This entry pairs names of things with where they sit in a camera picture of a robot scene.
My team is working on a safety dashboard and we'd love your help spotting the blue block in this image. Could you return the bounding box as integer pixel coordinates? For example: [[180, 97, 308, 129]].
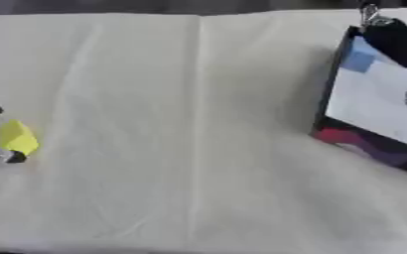
[[339, 35, 383, 73]]

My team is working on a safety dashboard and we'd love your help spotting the yellow block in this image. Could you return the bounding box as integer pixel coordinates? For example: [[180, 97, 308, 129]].
[[0, 119, 43, 157]]

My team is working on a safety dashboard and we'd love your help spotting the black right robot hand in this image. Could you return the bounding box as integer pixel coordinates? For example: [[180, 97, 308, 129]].
[[357, 0, 407, 71]]

